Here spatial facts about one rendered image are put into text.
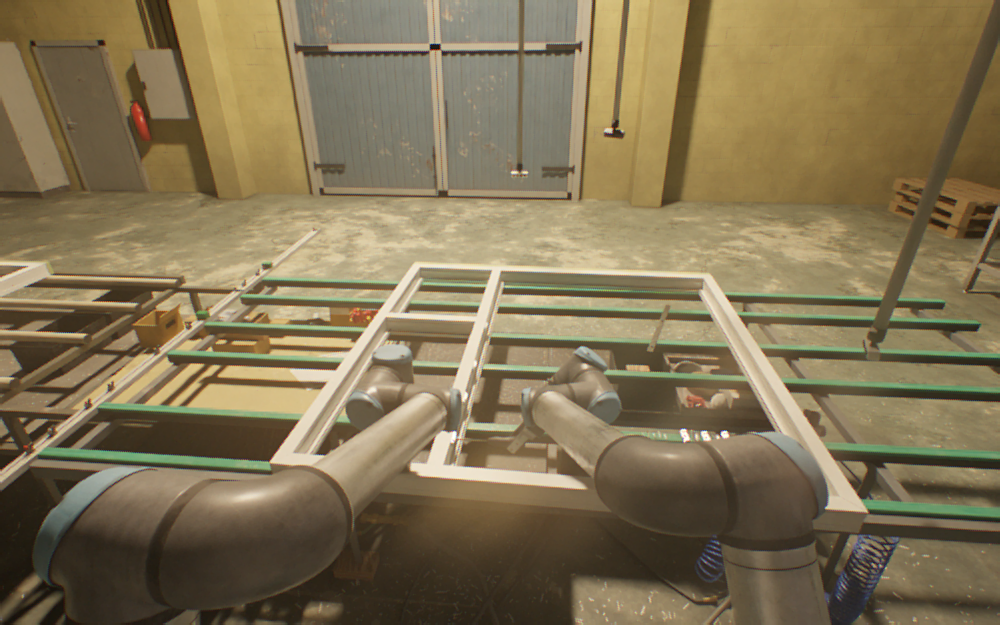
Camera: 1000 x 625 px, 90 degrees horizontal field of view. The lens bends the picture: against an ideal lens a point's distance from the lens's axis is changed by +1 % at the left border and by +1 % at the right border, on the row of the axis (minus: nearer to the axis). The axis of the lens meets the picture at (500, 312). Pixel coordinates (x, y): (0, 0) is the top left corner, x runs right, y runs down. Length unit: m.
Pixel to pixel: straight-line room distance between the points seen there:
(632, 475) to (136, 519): 0.54
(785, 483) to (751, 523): 0.06
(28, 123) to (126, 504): 9.95
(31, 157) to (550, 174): 7.64
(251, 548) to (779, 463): 0.60
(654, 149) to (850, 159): 2.76
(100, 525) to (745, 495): 0.68
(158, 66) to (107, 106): 1.26
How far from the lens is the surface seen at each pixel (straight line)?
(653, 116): 7.26
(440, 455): 1.42
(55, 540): 0.65
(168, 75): 8.98
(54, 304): 3.25
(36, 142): 10.48
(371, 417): 1.08
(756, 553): 0.75
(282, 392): 2.33
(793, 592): 0.77
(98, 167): 10.34
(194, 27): 8.47
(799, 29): 8.11
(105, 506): 0.63
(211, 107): 8.51
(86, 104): 10.13
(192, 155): 9.34
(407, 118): 7.72
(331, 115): 8.09
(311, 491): 0.59
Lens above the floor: 1.89
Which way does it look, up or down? 27 degrees down
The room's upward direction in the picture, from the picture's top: straight up
